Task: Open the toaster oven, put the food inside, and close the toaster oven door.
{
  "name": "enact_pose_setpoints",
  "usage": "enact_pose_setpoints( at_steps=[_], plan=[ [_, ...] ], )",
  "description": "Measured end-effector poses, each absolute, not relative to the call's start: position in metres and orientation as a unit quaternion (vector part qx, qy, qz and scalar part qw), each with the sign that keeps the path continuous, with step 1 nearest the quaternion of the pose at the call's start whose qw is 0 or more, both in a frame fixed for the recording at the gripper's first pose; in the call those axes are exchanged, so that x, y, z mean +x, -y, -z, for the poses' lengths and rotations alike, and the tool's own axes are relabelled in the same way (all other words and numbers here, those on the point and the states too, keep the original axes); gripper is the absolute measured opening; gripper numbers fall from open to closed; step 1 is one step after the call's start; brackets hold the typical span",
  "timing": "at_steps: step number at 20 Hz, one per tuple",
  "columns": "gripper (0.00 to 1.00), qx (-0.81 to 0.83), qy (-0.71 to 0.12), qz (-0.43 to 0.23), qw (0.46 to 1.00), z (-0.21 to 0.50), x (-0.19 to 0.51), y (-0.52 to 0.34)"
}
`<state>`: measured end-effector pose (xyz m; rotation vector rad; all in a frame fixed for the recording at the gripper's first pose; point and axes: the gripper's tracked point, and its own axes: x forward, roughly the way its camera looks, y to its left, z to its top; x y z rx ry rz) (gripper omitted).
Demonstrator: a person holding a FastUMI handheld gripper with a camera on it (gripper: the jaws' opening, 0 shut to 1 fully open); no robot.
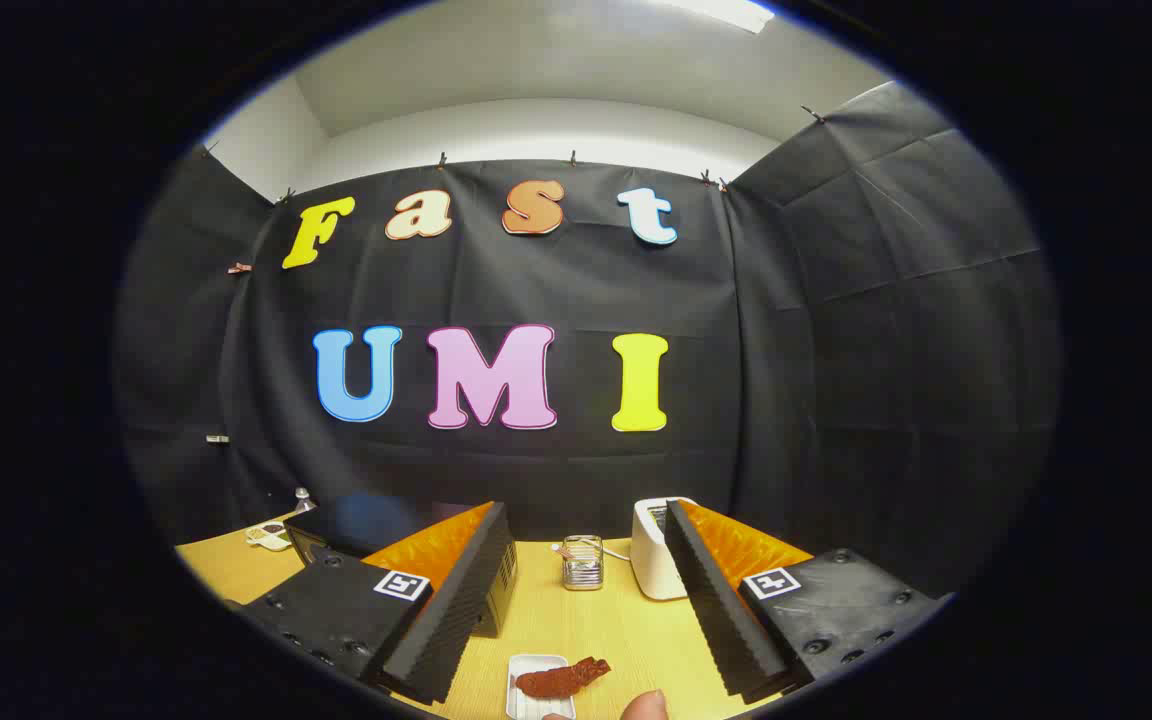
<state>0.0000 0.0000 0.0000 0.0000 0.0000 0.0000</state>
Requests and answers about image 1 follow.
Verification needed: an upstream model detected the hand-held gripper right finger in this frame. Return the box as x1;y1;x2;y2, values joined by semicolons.
663;498;949;701

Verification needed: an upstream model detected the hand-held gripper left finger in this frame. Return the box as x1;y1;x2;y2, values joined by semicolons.
236;500;519;706

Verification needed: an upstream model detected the reddish-brown dried meat strip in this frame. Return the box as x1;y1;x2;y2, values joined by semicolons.
515;657;612;699

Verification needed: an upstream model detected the black toaster oven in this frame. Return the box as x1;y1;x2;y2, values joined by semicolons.
283;493;519;639

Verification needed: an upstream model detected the white pop-up toaster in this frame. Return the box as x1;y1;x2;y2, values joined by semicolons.
631;497;703;601

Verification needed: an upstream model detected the small white rectangular tray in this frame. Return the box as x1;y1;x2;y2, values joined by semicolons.
506;654;574;720

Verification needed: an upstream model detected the black backdrop cloth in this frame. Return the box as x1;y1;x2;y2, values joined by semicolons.
116;80;1062;601

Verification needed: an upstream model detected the ceiling light panel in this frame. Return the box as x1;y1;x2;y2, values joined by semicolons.
656;0;775;35

